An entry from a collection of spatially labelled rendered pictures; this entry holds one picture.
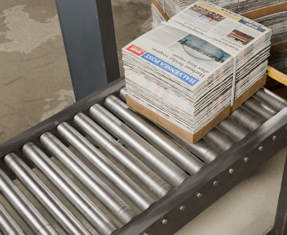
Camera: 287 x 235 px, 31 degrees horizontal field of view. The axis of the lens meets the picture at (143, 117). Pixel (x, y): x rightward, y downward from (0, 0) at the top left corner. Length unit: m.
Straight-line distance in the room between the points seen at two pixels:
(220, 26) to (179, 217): 0.60
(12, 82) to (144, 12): 1.08
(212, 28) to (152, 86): 0.27
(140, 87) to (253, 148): 0.39
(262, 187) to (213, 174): 1.04
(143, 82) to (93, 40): 0.77
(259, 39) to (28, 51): 2.15
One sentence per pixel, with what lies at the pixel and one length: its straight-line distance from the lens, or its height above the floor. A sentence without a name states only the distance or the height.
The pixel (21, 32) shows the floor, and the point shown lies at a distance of 3.69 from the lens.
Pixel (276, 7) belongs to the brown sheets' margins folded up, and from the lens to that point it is 2.51.
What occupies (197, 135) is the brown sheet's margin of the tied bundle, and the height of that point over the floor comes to 0.83.
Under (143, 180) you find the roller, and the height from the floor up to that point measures 0.79.
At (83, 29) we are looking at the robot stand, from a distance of 2.27.
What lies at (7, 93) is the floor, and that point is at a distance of 3.17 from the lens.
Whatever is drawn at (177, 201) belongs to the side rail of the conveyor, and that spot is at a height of 0.80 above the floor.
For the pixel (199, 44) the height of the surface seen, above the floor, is 1.03.
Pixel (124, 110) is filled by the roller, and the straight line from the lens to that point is 1.68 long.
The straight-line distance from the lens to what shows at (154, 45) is 1.55.
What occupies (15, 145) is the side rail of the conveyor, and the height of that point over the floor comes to 0.80.
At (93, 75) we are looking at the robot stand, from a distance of 2.41.
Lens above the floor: 1.92
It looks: 43 degrees down
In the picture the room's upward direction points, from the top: 5 degrees counter-clockwise
